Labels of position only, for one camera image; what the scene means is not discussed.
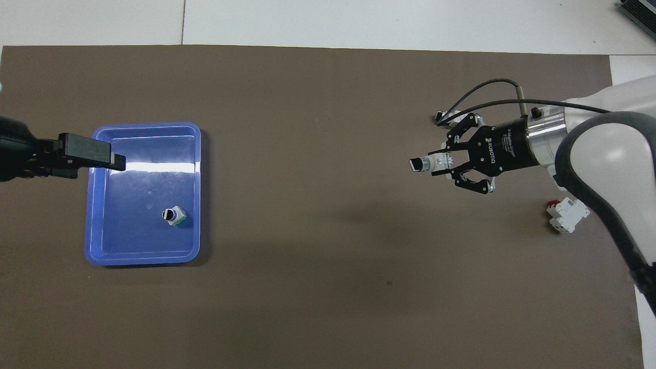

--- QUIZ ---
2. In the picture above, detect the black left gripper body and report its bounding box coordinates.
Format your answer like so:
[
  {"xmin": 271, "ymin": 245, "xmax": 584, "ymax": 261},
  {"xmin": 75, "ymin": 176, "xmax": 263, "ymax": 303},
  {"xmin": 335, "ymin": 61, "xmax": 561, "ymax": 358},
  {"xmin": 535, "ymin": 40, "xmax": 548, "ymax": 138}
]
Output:
[{"xmin": 0, "ymin": 115, "xmax": 40, "ymax": 183}]

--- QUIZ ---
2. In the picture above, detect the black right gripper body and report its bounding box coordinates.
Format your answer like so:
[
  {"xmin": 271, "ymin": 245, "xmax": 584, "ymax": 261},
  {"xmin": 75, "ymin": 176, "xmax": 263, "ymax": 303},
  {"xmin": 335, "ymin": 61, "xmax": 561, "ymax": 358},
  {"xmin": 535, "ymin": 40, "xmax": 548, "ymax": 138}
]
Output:
[{"xmin": 474, "ymin": 117, "xmax": 540, "ymax": 177}]

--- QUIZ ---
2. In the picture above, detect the white circuit breaker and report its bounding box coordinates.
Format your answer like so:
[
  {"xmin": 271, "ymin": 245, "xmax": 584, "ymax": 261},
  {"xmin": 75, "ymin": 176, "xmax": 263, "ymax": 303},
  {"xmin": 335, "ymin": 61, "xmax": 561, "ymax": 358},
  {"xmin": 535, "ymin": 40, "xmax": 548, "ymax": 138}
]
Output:
[{"xmin": 546, "ymin": 198, "xmax": 591, "ymax": 235}]

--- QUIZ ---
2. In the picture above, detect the blue plastic tray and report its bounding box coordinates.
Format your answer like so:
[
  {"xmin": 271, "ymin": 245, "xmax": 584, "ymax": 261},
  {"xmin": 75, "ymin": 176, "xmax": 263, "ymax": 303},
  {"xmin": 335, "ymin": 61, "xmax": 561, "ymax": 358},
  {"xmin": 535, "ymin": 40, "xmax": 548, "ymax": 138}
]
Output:
[{"xmin": 84, "ymin": 121, "xmax": 202, "ymax": 267}]

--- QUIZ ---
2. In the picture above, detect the grey ribbed metal device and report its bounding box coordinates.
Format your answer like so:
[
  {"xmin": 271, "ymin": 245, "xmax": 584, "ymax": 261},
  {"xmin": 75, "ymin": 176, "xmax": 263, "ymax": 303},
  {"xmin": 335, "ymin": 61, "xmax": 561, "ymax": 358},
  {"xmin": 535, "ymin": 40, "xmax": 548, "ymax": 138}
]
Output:
[{"xmin": 617, "ymin": 0, "xmax": 656, "ymax": 34}]

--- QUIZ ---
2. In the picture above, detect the brown table mat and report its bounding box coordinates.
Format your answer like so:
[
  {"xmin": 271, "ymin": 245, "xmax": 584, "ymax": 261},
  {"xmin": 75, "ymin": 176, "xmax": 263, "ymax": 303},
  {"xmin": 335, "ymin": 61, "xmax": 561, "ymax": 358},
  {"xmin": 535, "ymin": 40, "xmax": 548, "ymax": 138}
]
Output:
[{"xmin": 0, "ymin": 45, "xmax": 645, "ymax": 369}]

